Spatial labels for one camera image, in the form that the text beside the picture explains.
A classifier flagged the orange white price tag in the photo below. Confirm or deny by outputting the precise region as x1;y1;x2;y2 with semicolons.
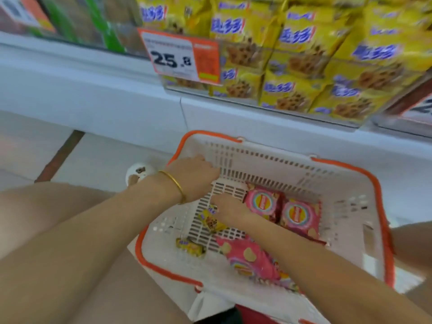
137;28;222;86
0;0;57;33
400;94;432;126

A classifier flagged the gold bangle bracelet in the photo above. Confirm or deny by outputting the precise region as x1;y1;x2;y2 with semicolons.
158;170;187;205

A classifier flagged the small yellow cookie packet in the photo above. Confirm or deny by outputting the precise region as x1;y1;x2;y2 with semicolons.
175;237;207;258
197;205;230;234

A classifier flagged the person's right leg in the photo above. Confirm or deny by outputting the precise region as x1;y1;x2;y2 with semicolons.
388;221;432;316

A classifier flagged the person's right hand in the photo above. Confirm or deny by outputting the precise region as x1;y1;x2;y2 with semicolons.
210;194;252;228

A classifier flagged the white store shelf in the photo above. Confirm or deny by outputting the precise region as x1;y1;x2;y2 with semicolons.
0;31;432;222

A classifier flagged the large pink chip bag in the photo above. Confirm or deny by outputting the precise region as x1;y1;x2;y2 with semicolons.
216;234;301;291

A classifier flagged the stack of yellow cookie bags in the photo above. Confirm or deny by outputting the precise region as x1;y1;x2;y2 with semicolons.
133;0;432;123

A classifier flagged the pink round-label biscuit packet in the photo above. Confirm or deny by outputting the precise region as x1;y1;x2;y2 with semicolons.
244;186;284;223
279;198;322;239

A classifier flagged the row of green snack packets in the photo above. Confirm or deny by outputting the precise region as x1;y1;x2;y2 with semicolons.
35;0;144;55

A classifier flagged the person's left hand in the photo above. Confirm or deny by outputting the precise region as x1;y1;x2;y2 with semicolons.
164;155;221;203

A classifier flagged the red and black clothing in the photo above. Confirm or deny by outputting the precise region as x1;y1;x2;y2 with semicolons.
197;304;281;324

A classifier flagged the white patterned shoe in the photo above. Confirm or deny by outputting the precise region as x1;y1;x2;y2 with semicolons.
125;162;158;188

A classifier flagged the person's right forearm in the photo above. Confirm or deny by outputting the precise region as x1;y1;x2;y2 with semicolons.
240;214;432;324

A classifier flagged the white orange-rimmed shopping basket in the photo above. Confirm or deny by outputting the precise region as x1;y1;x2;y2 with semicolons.
135;130;396;324

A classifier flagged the person's left forearm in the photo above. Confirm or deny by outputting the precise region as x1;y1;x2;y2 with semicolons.
0;175;184;324

